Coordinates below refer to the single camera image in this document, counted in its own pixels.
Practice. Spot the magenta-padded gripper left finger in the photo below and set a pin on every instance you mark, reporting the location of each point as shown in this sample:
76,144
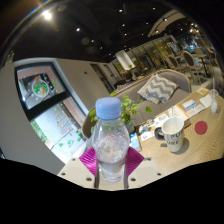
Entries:
87,160

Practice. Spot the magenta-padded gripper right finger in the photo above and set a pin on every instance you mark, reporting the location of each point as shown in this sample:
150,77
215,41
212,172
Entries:
135,160

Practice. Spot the clear water bottle blue cap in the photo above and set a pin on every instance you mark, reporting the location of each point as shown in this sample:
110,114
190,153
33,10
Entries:
111,143

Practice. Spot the small light blue box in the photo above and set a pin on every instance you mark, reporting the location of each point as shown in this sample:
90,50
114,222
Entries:
135,141

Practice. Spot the white printed mug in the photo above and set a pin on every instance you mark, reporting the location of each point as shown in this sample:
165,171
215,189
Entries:
174,136

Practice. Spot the green potted plant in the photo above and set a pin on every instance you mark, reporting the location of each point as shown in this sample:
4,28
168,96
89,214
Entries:
128,110

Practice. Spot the wooden tissue box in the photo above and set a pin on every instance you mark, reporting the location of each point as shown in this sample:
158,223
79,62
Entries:
182,111

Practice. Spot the flat round red coaster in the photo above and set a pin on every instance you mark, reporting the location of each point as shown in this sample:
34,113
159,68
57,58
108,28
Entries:
201,127

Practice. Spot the grey curved sofa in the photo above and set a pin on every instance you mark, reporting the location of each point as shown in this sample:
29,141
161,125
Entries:
173,96

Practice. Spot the grey white chevron pillow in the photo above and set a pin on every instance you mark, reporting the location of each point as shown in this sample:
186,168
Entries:
158,88

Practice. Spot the person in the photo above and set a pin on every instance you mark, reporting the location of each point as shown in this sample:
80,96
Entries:
127,75

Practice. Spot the clear plastic cup with straw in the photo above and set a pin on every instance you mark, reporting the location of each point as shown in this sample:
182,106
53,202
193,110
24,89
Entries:
214,105

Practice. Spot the yellow white table card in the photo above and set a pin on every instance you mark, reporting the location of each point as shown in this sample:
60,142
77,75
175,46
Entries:
202,91

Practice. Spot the white round column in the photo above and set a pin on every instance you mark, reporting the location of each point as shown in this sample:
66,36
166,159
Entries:
125,60

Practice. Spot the yellow backed shelf unit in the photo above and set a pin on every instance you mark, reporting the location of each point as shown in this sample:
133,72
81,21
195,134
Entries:
155,53

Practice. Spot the group of round-backed chairs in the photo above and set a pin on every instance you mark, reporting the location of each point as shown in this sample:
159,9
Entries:
191,60

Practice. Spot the group of ceiling spotlights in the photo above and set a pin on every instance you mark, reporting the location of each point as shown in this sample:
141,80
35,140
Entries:
76,29

